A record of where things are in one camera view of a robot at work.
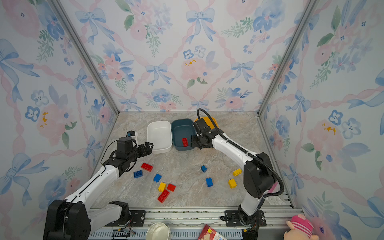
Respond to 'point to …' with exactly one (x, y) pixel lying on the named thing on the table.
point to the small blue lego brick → (203, 168)
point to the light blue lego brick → (157, 178)
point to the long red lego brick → (163, 196)
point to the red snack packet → (208, 233)
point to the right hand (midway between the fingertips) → (195, 141)
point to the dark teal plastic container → (181, 128)
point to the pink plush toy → (302, 229)
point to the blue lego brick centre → (209, 182)
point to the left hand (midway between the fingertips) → (147, 144)
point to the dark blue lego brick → (138, 174)
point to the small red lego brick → (171, 187)
